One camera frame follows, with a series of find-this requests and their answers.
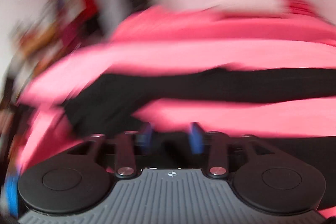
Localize cluttered clothes shelf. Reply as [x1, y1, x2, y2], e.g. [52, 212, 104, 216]
[1, 0, 104, 134]

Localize white pillow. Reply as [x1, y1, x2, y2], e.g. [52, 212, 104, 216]
[207, 0, 288, 17]

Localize pink bed blanket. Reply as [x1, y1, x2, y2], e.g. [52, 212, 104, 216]
[17, 7, 335, 171]

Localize black pants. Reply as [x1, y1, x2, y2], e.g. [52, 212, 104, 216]
[62, 67, 335, 138]

